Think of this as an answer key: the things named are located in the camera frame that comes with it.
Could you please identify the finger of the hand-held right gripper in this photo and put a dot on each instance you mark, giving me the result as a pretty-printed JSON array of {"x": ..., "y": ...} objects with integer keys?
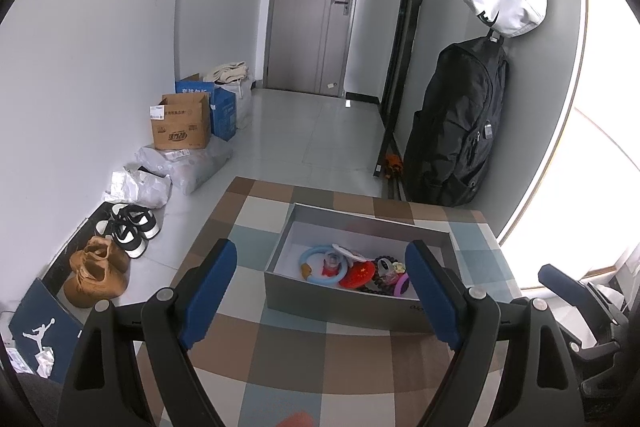
[{"x": 562, "y": 282}]

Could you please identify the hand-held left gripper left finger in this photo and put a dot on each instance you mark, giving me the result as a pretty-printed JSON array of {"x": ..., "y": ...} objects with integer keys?
[{"x": 210, "y": 294}]

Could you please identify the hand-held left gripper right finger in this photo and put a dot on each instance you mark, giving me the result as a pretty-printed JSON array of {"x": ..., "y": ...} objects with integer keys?
[{"x": 432, "y": 294}]

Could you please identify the grey cardboard box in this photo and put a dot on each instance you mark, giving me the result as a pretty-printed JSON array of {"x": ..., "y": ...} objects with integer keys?
[{"x": 325, "y": 302}]

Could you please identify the red round badge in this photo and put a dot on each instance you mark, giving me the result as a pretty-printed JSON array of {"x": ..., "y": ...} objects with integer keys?
[{"x": 357, "y": 276}]

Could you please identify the white hair clip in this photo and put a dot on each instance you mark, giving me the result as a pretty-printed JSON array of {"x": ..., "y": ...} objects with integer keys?
[{"x": 350, "y": 252}]

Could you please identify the checkered blanket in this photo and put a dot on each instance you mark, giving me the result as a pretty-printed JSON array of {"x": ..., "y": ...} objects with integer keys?
[{"x": 280, "y": 357}]

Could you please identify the black and white sneaker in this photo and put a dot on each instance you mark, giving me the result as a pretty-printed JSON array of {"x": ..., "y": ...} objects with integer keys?
[
  {"x": 142, "y": 222},
  {"x": 127, "y": 244}
]

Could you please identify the light blue bangle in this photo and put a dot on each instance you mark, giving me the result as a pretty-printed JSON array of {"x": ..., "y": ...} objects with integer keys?
[{"x": 306, "y": 274}]

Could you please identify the brown shoe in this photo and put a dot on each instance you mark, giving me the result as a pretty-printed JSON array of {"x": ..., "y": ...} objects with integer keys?
[
  {"x": 92, "y": 287},
  {"x": 102, "y": 254}
]

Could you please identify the small crumpled parcel bag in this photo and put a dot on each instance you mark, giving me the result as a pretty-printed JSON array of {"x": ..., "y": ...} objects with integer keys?
[{"x": 140, "y": 192}]

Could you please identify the large grey parcel bag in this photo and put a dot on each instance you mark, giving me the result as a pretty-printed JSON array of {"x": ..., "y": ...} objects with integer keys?
[{"x": 195, "y": 167}]

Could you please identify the orange small object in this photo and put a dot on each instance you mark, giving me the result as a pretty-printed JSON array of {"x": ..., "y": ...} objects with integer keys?
[{"x": 393, "y": 164}]

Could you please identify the black floor mat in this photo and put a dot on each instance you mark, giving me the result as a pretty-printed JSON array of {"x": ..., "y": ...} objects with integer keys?
[{"x": 65, "y": 257}]

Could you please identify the black backpack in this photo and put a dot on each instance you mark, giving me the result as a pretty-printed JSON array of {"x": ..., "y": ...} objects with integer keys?
[{"x": 455, "y": 132}]

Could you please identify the blue Jordan shoe box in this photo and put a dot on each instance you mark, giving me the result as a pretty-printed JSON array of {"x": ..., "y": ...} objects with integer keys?
[{"x": 45, "y": 317}]

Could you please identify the brown cardboard box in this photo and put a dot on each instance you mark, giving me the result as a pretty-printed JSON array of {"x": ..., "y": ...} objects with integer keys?
[{"x": 182, "y": 127}]

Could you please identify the blue cardboard box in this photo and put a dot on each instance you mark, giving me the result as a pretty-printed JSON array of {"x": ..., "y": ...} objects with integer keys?
[{"x": 225, "y": 117}]

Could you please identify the white crumpled paper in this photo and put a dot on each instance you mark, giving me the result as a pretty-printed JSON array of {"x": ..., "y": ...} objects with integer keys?
[{"x": 45, "y": 362}]

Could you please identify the white plastic bag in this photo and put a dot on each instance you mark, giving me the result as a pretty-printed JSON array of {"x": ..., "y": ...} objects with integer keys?
[{"x": 244, "y": 104}]

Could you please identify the blue flat carton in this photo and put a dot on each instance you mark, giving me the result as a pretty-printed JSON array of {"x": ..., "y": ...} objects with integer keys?
[{"x": 192, "y": 89}]

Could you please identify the beige cloth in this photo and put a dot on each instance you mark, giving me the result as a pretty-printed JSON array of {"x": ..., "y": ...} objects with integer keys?
[{"x": 227, "y": 71}]

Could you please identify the grey door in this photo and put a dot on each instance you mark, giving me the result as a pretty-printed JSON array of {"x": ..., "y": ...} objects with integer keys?
[{"x": 305, "y": 7}]

